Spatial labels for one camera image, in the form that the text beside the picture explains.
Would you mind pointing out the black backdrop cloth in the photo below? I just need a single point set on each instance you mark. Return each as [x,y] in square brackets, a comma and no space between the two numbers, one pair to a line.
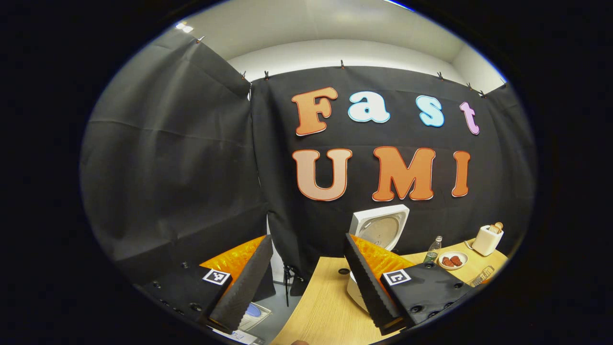
[191,167]

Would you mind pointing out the black stand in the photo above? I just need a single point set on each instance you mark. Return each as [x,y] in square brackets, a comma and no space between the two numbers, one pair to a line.
[289,282]

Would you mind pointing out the brown meat piece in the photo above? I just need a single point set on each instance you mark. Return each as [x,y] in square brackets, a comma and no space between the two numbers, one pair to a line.
[447,262]
[456,260]

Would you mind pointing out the white toaster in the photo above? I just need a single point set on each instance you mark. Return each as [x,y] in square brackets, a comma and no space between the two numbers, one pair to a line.
[484,242]

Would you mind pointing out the clear plastic water bottle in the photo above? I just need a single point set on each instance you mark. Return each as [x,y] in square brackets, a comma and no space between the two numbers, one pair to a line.
[432,251]

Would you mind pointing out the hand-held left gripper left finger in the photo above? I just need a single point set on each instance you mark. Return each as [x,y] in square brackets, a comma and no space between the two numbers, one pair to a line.
[244,287]

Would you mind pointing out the white round plate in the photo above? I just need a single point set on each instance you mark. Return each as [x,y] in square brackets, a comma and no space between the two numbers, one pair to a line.
[457,254]

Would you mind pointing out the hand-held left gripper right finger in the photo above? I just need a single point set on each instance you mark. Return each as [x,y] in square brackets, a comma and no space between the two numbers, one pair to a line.
[366,282]

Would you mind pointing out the white rice cooker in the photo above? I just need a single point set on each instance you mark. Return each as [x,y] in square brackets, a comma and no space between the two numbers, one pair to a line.
[383,227]

